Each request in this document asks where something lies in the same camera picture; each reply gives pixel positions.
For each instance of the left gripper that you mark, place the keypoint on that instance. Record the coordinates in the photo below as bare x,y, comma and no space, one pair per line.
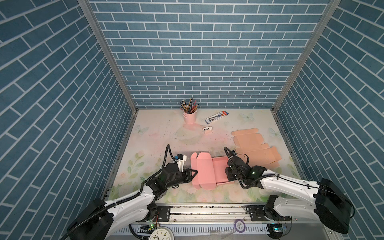
187,175

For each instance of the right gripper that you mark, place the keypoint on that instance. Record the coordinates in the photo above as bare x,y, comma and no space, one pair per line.
227,170

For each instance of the pink paper box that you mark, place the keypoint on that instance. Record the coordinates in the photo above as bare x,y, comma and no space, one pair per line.
211,171

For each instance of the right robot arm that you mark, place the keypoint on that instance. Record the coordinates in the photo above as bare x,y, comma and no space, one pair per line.
321,201

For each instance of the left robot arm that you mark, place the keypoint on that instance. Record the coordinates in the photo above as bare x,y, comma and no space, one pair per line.
102,218

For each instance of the peach paper box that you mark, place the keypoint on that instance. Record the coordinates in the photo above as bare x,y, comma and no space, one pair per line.
250,143

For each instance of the blue white pen box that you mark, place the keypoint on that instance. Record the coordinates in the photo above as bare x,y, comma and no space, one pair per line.
216,117

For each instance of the pink pencil bucket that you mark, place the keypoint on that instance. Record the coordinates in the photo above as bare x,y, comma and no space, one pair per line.
190,117

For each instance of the purple tape roll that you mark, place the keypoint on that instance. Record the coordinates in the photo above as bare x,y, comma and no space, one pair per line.
239,226

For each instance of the white round clock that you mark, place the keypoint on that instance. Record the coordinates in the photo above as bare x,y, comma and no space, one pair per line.
162,233

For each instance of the coloured pencils bundle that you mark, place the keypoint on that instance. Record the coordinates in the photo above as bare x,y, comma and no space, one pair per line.
189,106

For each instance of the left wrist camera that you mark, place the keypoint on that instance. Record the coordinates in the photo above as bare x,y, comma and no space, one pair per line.
180,160

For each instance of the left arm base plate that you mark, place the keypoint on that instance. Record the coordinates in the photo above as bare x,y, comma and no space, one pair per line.
157,214

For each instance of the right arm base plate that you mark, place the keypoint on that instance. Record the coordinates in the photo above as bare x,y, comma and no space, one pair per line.
258,213

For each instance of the metal base rail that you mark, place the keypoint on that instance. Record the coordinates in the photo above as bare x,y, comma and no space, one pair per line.
219,219

